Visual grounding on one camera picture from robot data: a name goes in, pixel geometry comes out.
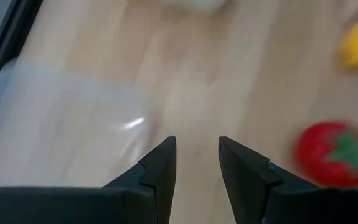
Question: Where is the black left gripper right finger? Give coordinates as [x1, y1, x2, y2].
[218, 136, 358, 224]

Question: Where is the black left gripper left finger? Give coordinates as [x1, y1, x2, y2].
[0, 136, 177, 224]

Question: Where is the red plastic tomato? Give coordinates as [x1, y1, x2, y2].
[293, 120, 358, 189]

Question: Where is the clear plastic bin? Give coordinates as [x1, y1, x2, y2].
[0, 58, 151, 190]

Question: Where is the white plastic bin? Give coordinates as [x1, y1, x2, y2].
[156, 0, 229, 12]

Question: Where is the black metal table frame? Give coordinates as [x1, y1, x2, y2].
[0, 0, 44, 114]

